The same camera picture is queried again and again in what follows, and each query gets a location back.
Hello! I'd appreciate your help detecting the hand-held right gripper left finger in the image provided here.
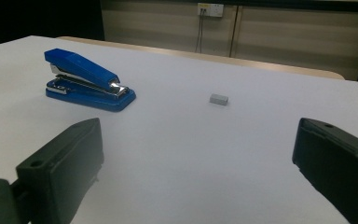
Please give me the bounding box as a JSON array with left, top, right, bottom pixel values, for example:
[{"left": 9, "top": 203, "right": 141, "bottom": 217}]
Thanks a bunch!
[{"left": 15, "top": 117, "right": 104, "bottom": 224}]

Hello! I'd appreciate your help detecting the white table sheet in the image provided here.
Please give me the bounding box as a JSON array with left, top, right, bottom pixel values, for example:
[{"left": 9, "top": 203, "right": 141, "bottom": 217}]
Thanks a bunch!
[{"left": 0, "top": 35, "right": 358, "bottom": 224}]

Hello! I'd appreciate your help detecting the wooden table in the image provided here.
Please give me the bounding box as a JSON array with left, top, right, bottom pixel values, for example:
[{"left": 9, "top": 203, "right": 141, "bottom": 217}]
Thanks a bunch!
[{"left": 57, "top": 35, "right": 345, "bottom": 81}]

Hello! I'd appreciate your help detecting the blue stapler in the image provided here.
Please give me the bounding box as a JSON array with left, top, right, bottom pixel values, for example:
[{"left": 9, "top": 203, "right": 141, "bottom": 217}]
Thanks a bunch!
[{"left": 44, "top": 48, "right": 137, "bottom": 113}]

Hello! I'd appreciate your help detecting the white wall outlet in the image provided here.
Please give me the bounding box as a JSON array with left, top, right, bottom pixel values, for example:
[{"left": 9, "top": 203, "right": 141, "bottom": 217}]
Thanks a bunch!
[{"left": 197, "top": 2, "right": 225, "bottom": 18}]

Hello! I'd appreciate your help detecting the black wall cable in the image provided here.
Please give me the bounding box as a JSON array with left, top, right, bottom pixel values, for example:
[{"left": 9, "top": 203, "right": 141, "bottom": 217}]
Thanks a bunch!
[{"left": 194, "top": 8, "right": 202, "bottom": 54}]

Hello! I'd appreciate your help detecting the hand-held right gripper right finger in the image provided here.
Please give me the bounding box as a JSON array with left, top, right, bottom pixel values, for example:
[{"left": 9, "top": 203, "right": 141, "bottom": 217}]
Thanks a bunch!
[{"left": 291, "top": 117, "right": 358, "bottom": 224}]

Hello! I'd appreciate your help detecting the grey staple block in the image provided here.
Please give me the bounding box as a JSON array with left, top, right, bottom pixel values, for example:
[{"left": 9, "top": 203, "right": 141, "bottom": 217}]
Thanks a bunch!
[{"left": 209, "top": 92, "right": 229, "bottom": 106}]

